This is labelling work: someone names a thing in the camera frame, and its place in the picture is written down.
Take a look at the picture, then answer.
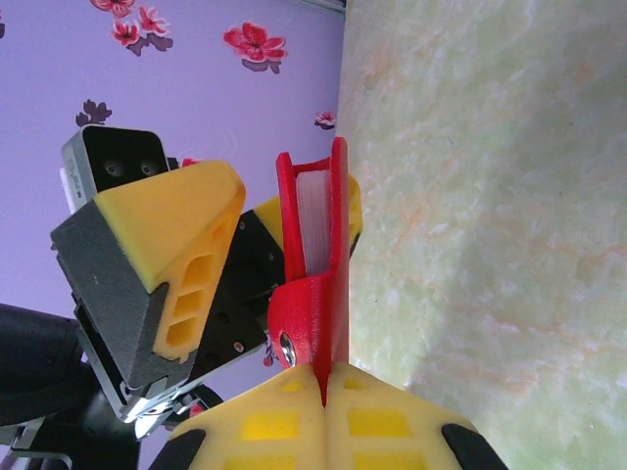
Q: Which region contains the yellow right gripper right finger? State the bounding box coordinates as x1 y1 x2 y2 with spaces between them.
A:
322 361 510 470

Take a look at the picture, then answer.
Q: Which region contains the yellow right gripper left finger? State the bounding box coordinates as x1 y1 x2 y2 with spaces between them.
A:
155 364 328 470

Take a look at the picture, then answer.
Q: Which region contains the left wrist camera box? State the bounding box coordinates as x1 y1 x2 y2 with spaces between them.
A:
59 124 169 216

